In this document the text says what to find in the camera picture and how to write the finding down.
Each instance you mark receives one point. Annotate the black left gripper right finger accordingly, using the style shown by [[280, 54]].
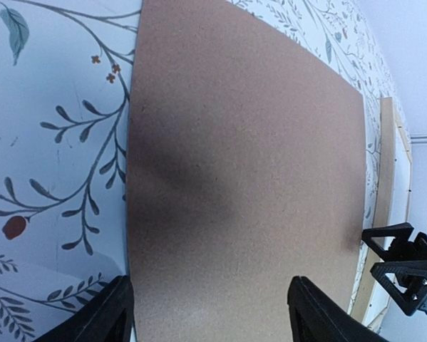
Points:
[[315, 317]]

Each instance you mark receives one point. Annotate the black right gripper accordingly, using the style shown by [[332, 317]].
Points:
[[404, 274]]

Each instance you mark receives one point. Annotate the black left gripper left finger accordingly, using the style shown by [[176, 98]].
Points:
[[107, 317]]

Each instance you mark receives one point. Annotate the photo with white border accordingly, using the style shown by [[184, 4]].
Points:
[[392, 200]]

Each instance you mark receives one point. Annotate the floral patterned table cover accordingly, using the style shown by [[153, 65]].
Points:
[[65, 84]]

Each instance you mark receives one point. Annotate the light wooden picture frame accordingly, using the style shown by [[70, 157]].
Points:
[[389, 117]]

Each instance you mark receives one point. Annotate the brown backing board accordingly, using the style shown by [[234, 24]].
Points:
[[246, 167]]

